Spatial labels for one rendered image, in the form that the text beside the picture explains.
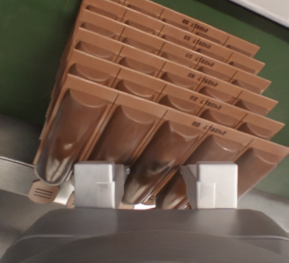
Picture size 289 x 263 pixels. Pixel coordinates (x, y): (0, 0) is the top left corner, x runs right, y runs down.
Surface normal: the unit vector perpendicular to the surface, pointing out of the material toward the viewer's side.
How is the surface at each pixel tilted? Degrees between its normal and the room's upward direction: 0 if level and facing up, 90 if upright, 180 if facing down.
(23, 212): 90
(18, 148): 90
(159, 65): 2
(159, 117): 2
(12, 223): 90
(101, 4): 2
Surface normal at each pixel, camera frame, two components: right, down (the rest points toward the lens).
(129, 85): 0.41, -0.62
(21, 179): 0.33, -0.10
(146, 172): -0.43, 0.51
